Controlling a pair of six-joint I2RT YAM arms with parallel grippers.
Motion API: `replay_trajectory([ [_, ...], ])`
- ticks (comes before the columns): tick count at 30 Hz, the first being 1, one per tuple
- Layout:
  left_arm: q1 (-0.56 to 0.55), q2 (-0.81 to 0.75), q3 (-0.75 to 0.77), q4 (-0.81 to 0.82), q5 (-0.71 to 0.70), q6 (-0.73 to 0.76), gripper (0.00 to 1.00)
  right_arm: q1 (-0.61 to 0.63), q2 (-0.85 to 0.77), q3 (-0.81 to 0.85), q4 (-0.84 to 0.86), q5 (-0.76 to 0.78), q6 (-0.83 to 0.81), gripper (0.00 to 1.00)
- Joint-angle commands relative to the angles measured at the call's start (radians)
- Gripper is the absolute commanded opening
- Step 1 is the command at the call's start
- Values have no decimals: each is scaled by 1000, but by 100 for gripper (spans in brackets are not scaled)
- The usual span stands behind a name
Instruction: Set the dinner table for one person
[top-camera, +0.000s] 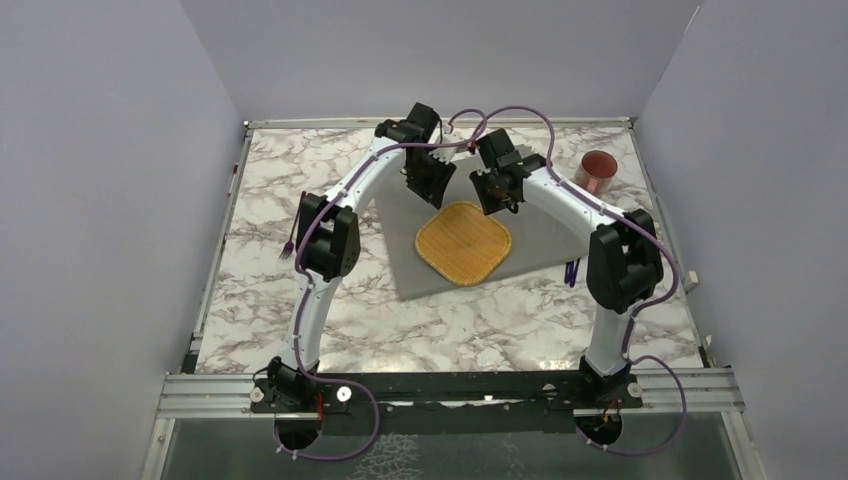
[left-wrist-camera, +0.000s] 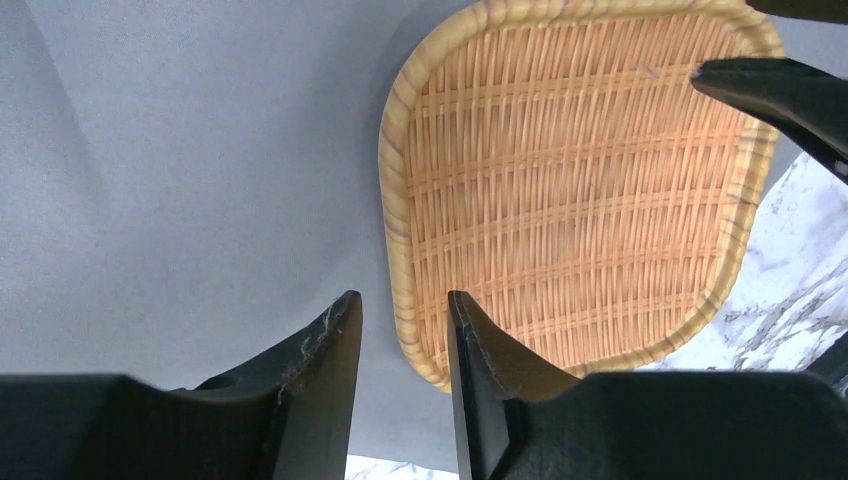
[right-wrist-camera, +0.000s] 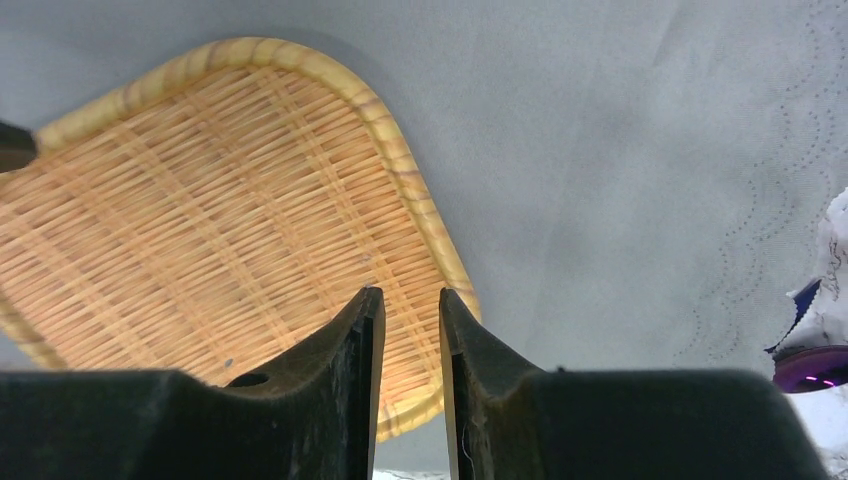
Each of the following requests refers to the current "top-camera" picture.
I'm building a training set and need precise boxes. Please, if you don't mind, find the aluminium table frame rail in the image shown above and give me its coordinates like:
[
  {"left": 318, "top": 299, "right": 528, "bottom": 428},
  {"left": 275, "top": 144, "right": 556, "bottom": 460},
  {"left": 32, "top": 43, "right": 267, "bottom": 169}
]
[{"left": 140, "top": 374, "right": 254, "bottom": 479}]

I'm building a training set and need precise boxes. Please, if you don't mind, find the purple iridescent knife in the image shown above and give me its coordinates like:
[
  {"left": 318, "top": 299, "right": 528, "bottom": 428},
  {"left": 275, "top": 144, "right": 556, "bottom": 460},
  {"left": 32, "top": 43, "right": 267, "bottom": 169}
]
[{"left": 564, "top": 261, "right": 576, "bottom": 287}]

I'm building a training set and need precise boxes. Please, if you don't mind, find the woven yellow wicker tray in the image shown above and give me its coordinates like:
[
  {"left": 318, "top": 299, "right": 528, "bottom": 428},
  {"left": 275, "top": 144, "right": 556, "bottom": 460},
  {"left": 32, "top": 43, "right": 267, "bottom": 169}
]
[{"left": 414, "top": 201, "right": 512, "bottom": 287}]

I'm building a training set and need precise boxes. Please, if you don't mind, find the purple iridescent spoon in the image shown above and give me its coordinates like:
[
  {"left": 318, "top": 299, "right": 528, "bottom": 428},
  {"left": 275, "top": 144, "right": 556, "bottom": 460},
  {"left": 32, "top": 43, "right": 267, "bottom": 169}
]
[{"left": 571, "top": 259, "right": 581, "bottom": 288}]

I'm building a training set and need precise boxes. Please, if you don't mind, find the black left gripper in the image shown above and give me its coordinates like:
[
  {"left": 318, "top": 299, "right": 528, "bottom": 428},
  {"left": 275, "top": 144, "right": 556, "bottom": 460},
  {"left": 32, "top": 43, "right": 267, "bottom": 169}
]
[{"left": 404, "top": 150, "right": 455, "bottom": 209}]

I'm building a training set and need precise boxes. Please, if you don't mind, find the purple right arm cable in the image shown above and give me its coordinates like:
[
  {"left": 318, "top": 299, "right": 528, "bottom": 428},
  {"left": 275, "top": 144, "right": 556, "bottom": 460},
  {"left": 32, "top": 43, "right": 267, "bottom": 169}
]
[{"left": 463, "top": 104, "right": 688, "bottom": 457}]

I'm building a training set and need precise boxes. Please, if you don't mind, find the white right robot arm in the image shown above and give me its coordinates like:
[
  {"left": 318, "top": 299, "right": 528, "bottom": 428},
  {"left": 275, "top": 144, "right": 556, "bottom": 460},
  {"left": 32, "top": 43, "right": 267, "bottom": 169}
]
[{"left": 469, "top": 129, "right": 664, "bottom": 407}]

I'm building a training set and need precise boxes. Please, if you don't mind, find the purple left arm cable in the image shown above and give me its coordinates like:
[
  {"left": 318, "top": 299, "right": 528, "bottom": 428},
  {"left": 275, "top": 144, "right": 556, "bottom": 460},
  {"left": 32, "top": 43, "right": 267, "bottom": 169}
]
[{"left": 274, "top": 108, "right": 488, "bottom": 462}]

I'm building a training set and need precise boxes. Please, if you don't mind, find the pink patterned cup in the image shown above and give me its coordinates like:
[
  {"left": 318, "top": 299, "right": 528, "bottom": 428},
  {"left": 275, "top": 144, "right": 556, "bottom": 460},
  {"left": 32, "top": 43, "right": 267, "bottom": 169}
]
[{"left": 574, "top": 150, "right": 618, "bottom": 197}]

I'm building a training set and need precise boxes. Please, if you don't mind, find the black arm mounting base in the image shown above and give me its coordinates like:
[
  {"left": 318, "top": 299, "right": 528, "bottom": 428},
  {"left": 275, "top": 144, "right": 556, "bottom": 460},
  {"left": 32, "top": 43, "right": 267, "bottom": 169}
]
[{"left": 249, "top": 370, "right": 643, "bottom": 436}]

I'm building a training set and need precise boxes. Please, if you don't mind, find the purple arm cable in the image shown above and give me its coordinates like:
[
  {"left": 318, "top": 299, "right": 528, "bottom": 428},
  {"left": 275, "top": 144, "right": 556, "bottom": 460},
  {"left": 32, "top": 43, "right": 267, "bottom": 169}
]
[
  {"left": 463, "top": 104, "right": 688, "bottom": 457},
  {"left": 274, "top": 108, "right": 488, "bottom": 462}
]

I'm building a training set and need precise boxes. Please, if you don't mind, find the purple iridescent fork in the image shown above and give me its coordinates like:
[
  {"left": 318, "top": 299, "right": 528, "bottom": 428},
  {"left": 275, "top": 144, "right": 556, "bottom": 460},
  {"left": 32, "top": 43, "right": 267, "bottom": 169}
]
[{"left": 279, "top": 191, "right": 307, "bottom": 260}]

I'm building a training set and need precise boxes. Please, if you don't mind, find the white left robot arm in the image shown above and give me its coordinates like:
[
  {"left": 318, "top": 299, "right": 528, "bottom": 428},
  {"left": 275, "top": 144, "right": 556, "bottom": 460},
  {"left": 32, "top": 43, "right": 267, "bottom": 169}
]
[{"left": 267, "top": 103, "right": 456, "bottom": 411}]

